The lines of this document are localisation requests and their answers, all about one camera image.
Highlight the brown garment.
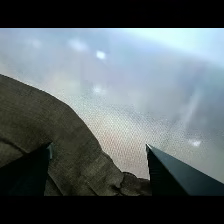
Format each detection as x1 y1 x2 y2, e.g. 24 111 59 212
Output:
0 73 153 197

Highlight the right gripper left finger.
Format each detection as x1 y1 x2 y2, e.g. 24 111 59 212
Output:
0 142 53 197

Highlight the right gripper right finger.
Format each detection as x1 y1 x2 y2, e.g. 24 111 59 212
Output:
145 143 224 197

